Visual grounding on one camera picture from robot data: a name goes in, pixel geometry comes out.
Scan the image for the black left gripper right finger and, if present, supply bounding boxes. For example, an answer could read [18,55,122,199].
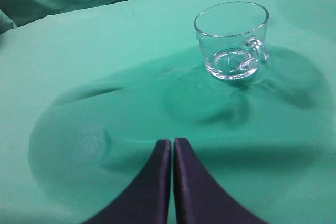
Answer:
[173,138,265,224]

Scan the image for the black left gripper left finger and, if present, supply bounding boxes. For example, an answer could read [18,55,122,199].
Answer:
[86,140,171,223]

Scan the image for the green tablecloth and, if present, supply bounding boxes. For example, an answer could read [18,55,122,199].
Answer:
[1,0,335,223]

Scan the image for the clear glass mug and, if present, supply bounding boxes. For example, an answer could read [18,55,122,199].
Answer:
[193,1,269,81]

